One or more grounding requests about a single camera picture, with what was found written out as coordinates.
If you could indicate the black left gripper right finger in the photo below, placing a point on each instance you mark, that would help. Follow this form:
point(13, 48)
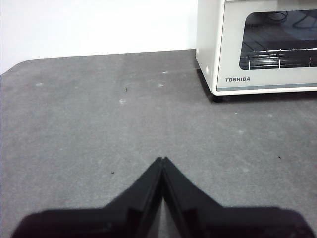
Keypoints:
point(235, 223)

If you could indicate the white Toshiba toaster oven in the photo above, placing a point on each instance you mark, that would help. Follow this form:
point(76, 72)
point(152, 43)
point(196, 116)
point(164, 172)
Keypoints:
point(208, 37)

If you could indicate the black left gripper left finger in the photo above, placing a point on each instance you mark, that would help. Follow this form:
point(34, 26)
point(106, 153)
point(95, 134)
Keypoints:
point(99, 223)

